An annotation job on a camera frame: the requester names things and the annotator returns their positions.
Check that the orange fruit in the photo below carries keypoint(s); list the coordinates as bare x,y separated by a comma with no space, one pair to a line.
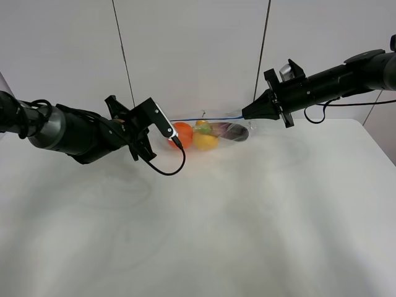
185,133

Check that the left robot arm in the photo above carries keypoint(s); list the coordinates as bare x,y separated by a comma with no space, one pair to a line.
83,135

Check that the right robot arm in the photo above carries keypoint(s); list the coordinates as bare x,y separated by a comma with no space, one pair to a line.
363,73

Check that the clear zip bag blue seal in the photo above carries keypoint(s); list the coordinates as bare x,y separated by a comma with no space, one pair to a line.
216,116

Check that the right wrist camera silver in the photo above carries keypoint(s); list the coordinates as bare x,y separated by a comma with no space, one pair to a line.
286,73

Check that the purple eggplant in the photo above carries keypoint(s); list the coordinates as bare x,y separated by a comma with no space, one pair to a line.
230,131

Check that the yellow pear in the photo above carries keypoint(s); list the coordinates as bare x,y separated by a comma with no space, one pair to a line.
202,139

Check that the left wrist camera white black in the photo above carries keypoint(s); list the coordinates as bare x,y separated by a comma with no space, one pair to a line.
163,123

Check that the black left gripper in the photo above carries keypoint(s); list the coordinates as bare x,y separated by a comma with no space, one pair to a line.
130,127

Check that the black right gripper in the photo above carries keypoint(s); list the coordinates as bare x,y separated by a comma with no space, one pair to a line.
275,102

